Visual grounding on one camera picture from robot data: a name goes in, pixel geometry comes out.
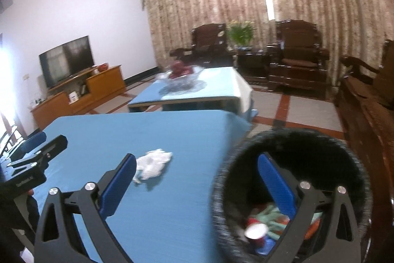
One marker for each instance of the green potted plant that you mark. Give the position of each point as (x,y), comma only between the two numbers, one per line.
(241,33)

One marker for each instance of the orange foam fruit net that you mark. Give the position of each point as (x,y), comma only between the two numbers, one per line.
(312,228)

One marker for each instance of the left dark wooden armchair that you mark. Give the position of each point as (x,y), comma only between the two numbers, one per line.
(208,49)

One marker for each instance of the flat screen television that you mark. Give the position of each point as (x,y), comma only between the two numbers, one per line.
(66,60)

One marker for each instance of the white cloth on table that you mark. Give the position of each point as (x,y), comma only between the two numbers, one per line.
(227,85)

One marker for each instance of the dark wooden armchair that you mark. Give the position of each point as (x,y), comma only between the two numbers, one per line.
(208,49)
(298,59)

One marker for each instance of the red fruit in bowl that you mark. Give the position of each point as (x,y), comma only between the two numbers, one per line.
(179,69)

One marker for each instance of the far blue tablecloth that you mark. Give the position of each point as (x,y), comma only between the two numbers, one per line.
(155,95)

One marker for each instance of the white tissue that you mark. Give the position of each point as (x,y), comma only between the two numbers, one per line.
(151,165)

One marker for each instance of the black lined trash bin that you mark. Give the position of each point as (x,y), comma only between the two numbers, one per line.
(313,179)

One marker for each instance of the blue plastic bag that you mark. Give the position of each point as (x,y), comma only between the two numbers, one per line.
(264,245)

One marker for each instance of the red bowl on cabinet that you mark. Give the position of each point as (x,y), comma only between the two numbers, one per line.
(103,67)

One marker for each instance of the long wooden sofa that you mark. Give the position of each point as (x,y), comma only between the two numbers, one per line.
(365,103)

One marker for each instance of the light green rubber glove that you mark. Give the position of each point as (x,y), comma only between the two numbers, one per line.
(276,221)

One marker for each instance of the wooden tv cabinet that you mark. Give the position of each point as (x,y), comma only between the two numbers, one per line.
(79,94)

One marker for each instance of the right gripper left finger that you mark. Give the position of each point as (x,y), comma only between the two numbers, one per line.
(104,197)

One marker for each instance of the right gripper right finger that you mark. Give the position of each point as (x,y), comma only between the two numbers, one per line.
(285,190)

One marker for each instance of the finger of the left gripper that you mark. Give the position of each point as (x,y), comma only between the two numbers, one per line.
(42,153)
(25,146)

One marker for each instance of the red white paper cup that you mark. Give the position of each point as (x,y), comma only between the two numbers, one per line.
(255,231)

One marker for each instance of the glass fruit bowl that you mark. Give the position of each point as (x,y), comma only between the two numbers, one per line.
(179,84)

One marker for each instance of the dark wooden side table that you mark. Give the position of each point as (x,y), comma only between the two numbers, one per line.
(253,64)

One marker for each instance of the right dark wooden armchair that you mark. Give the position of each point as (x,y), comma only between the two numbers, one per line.
(298,59)

